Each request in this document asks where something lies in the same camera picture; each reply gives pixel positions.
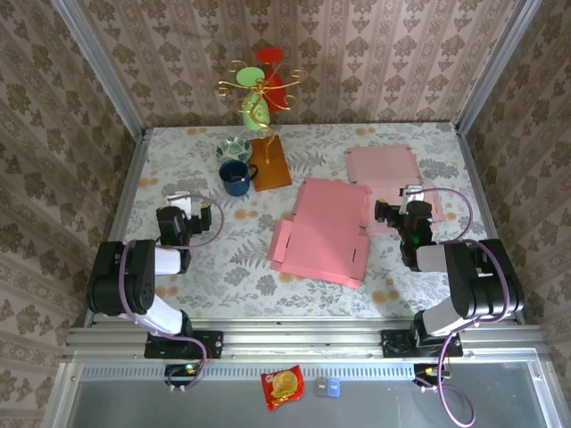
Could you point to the pink paper box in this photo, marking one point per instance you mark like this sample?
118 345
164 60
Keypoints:
325 236
383 162

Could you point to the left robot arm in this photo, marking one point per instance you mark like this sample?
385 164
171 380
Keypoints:
107 276

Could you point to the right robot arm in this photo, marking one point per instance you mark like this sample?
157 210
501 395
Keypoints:
486 285

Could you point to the dark blue mug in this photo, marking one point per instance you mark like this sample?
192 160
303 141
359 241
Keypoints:
234 178

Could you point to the leaf pattern bowl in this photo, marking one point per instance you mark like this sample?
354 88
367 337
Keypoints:
233 149

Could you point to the green plastic goblet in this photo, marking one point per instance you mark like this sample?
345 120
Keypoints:
256 113

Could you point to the floral table mat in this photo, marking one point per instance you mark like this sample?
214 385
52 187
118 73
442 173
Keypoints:
312 303

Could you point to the small connector board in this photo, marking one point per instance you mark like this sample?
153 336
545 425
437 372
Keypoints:
183 373
426 373

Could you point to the red plastic goblet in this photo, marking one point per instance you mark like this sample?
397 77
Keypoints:
270 55

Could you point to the blue memory card case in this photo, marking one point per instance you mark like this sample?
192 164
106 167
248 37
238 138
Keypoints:
334 388

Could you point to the red snack packet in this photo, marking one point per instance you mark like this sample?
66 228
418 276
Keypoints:
283 387

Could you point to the grey memory card case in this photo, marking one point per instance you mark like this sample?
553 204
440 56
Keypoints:
320 388

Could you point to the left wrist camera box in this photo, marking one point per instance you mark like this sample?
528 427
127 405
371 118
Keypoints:
180 200

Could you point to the aluminium side rail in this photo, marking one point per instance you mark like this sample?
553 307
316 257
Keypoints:
129 187
482 200

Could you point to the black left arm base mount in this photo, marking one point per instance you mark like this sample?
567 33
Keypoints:
214 345

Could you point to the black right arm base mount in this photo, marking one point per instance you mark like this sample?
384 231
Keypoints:
394 345

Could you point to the aluminium mounting rail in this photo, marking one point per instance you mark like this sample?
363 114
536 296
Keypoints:
303 343

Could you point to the aluminium frame post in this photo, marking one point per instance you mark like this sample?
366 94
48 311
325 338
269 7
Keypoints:
495 67
98 67

